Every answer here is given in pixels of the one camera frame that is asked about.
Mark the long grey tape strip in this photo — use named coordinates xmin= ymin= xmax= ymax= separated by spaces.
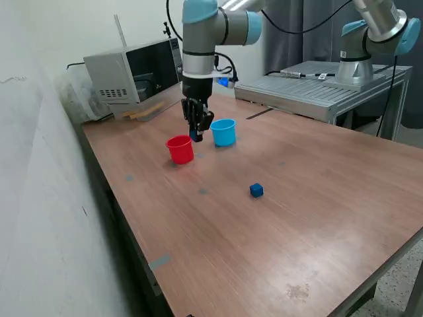
xmin=149 ymin=254 xmax=172 ymax=271

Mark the black hanging robot cable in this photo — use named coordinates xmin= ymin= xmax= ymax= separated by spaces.
xmin=373 ymin=55 xmax=399 ymax=137

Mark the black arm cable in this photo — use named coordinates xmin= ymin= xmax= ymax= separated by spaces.
xmin=165 ymin=0 xmax=352 ymax=83

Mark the red plastic cup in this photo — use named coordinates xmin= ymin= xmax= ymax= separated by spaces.
xmin=165 ymin=133 xmax=194 ymax=165

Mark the blue plastic cup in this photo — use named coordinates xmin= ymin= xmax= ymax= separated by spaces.
xmin=210 ymin=118 xmax=237 ymax=148

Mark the dark grey curtain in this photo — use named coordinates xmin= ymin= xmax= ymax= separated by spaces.
xmin=262 ymin=0 xmax=423 ymax=129

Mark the aluminium robot base table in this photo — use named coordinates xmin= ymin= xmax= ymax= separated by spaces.
xmin=233 ymin=60 xmax=413 ymax=141

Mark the wrist camera with white bracket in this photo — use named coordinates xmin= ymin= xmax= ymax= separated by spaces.
xmin=213 ymin=67 xmax=239 ymax=89

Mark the thin white rod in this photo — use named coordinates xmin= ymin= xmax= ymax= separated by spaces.
xmin=113 ymin=13 xmax=128 ymax=47

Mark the silver microwave oven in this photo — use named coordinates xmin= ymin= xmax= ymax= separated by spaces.
xmin=83 ymin=36 xmax=186 ymax=104

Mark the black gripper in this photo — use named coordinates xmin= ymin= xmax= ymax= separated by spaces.
xmin=180 ymin=76 xmax=215 ymax=143

